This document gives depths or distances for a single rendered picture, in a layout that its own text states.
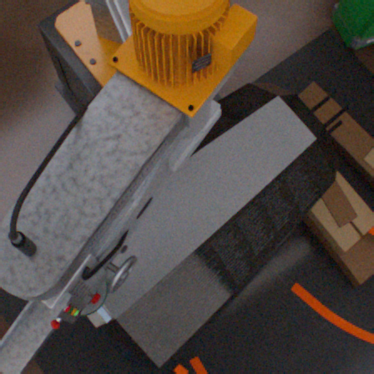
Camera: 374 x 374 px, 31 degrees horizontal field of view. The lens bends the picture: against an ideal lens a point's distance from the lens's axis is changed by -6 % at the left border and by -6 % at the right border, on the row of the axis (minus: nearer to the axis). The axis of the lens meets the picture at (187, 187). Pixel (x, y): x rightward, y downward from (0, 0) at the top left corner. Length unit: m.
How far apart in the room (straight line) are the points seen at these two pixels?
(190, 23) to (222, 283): 1.46
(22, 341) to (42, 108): 1.71
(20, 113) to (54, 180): 2.00
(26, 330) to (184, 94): 1.03
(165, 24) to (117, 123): 0.41
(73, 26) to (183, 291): 1.24
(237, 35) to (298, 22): 2.34
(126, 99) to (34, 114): 1.94
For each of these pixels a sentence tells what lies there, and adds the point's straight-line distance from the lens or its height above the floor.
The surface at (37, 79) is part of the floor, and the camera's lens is 3.82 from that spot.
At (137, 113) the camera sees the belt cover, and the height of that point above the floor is 1.71.
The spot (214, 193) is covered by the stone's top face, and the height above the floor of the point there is 0.84.
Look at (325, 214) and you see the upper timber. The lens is 3.30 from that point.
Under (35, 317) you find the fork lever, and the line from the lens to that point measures 2.37.
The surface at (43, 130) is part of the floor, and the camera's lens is 3.70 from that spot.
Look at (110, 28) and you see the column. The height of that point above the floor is 0.90.
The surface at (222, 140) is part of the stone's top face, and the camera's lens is 2.71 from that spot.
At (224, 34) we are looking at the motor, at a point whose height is 1.98.
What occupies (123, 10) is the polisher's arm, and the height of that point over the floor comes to 1.49.
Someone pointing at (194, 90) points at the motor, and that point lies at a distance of 1.81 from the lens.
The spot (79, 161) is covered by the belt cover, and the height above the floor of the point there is 1.71.
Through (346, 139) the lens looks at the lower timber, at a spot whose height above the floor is 0.13.
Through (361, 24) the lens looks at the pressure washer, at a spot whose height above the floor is 0.30.
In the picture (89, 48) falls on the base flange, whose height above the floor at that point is 0.78.
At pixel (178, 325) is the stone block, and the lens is 2.73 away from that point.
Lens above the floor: 3.40
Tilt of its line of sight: 75 degrees down
